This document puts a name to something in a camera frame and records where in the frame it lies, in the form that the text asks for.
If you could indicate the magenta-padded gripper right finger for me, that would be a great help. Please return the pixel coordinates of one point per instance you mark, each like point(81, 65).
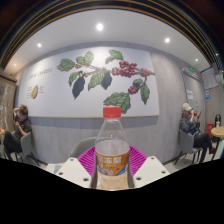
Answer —
point(150, 171)

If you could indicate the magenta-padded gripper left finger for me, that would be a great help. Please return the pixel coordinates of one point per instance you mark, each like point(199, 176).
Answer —
point(75, 171)

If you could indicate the clear red-capped drink bottle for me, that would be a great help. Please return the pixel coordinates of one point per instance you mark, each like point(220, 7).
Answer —
point(112, 140)

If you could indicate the grey upholstered chair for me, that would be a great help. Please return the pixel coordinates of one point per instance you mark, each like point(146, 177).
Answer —
point(26, 143)
point(185, 141)
point(83, 146)

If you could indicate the person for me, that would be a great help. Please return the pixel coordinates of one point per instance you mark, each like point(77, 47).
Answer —
point(188, 125)
point(21, 128)

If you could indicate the red bin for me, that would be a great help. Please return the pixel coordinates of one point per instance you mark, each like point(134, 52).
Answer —
point(210, 129)

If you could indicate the small round wooden table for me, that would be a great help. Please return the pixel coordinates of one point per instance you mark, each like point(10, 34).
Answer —
point(218, 131)

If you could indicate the black flask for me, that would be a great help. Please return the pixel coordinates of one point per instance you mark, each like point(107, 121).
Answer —
point(217, 120)

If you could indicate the green exit sign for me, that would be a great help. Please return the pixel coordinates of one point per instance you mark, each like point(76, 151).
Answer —
point(191, 69)

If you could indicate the white notice board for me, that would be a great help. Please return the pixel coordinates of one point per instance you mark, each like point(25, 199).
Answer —
point(210, 78)

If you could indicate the round ceiling spotlights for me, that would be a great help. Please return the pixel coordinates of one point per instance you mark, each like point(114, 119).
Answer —
point(99, 26)

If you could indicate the large coffee-branch wall mural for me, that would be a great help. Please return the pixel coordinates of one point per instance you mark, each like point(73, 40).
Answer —
point(53, 100)

